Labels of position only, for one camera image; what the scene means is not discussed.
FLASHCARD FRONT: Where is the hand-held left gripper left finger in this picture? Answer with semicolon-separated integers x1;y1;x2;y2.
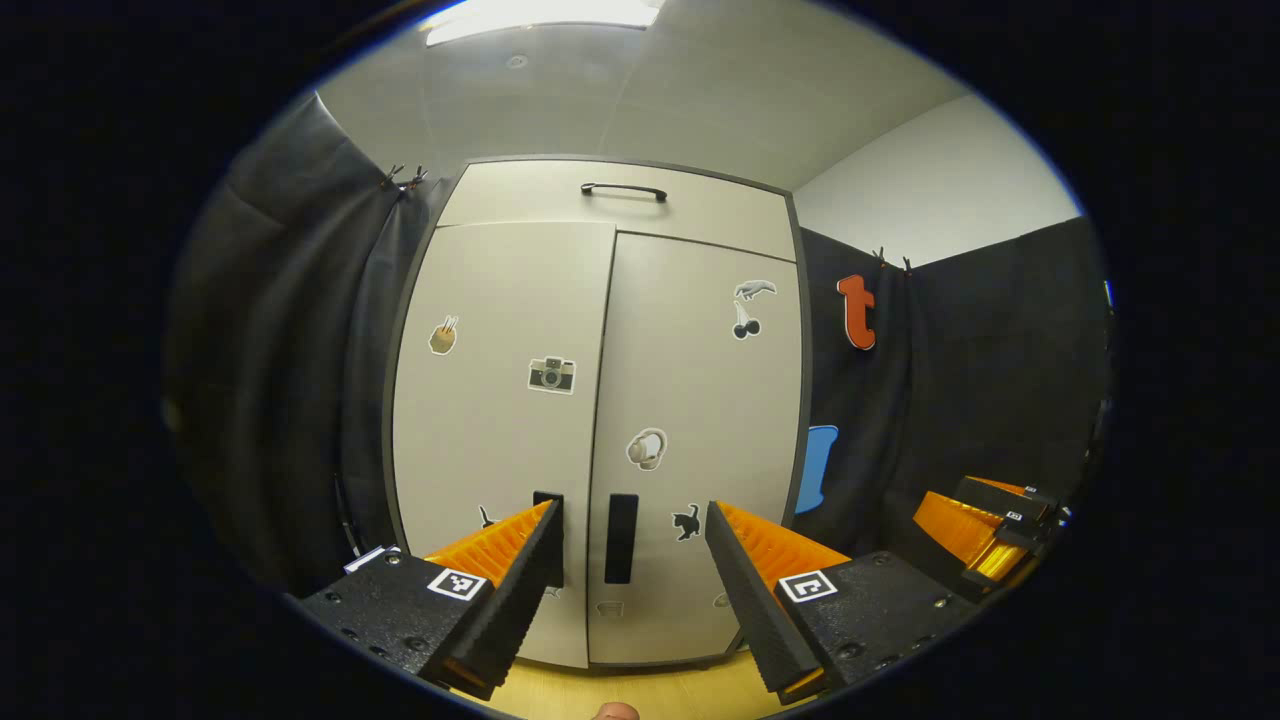
298;498;566;701

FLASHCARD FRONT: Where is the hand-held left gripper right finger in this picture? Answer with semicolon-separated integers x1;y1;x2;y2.
705;500;983;703

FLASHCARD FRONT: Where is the camera sticker grey cabinet door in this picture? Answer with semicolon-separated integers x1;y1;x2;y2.
392;222;618;669

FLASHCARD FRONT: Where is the cat sticker grey cabinet door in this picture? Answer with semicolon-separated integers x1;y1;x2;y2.
588;232;809;666

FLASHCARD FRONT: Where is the grey cabinet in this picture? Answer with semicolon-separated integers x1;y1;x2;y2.
383;155;813;671

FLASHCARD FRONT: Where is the grey cabinet drawer front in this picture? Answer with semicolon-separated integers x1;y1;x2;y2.
437;160;799;263

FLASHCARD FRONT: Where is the ceiling light panel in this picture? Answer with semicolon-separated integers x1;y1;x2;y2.
425;0;666;48

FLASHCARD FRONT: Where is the black recessed door handle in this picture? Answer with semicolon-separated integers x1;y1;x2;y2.
533;490;566;591
604;493;639;585

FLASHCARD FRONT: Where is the black drawer handle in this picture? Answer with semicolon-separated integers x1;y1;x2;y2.
580;182;669;203

